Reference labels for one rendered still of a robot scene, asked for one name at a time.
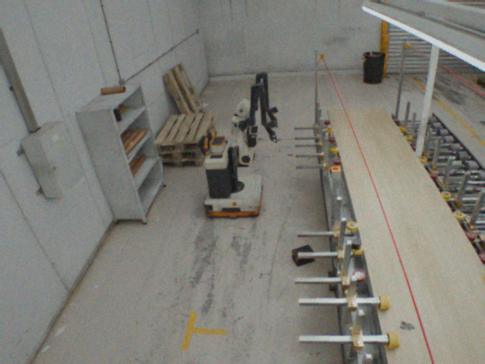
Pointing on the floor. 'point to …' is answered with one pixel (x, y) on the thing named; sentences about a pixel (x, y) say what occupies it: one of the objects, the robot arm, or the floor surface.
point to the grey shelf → (133, 190)
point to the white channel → (466, 15)
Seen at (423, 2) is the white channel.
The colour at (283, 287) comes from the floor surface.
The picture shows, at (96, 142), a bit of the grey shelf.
